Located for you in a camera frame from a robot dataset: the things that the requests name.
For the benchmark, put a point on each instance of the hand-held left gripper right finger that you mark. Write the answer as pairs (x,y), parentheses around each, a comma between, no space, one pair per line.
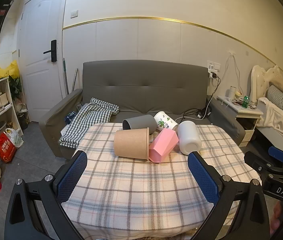
(202,180)

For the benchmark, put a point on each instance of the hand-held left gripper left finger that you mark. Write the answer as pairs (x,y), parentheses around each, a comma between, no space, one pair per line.
(72,177)

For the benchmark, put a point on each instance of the plain white cup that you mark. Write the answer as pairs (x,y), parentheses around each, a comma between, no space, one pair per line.
(189,137)

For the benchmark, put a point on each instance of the pink faceted cup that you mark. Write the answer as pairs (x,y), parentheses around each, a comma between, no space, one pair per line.
(162,145)

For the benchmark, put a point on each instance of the brown paper cup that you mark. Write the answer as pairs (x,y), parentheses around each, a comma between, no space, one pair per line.
(131,143)

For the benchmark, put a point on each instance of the white cup with green print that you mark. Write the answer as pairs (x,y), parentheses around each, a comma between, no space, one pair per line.
(165,121)

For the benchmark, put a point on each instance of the dark grey cup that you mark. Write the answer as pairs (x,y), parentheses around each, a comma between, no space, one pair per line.
(141,122)

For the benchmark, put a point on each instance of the person's right hand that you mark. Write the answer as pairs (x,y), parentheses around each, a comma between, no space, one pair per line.
(278,212)

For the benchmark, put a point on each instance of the bed with headboard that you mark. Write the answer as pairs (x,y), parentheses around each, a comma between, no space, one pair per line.
(276,120)

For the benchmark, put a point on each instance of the white nightstand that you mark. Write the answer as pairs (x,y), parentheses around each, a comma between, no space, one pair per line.
(246,120)

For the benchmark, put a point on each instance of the green bottle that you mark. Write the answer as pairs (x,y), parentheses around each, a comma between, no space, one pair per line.
(245,102)

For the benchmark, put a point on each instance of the plaid tablecloth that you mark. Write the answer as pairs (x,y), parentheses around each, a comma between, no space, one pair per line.
(131,187)

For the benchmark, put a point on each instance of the blue packet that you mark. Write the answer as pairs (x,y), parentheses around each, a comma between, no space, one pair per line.
(69,118)

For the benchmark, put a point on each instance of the green checked cloth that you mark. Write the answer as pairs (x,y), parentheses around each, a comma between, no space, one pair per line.
(89,117)

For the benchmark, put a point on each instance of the black power strip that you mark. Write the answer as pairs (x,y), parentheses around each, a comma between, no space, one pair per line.
(204,112)

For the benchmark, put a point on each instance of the white plastic bag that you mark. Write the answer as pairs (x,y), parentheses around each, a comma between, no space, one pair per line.
(15,137)

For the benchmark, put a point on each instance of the white cylinder humidifier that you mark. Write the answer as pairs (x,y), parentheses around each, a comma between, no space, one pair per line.
(232,93)

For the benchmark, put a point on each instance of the red shopping bag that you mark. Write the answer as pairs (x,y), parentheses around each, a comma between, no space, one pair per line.
(4,148)

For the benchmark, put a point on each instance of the cream bed headboard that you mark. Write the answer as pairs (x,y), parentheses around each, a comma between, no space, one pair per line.
(259,80)

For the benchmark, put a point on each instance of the black charger plug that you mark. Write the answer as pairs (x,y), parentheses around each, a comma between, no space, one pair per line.
(212,75)

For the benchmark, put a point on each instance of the metal pole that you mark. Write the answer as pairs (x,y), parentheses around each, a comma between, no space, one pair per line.
(74,80)

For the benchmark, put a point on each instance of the white door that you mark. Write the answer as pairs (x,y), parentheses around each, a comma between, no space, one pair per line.
(39,80)

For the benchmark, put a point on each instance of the white shelf unit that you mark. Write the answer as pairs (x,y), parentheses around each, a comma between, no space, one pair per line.
(7,97)

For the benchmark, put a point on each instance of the green plant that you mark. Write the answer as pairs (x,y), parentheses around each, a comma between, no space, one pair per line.
(15,87)

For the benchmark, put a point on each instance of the grey sofa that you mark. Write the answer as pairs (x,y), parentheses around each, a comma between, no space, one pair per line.
(144,85)

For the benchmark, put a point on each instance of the yellow plastic bag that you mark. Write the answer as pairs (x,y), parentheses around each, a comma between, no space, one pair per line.
(4,70)

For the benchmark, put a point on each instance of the white wall outlet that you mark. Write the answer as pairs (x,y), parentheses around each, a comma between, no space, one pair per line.
(214,65)

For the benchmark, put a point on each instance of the white light switch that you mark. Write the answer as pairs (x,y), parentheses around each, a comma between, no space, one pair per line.
(74,13)

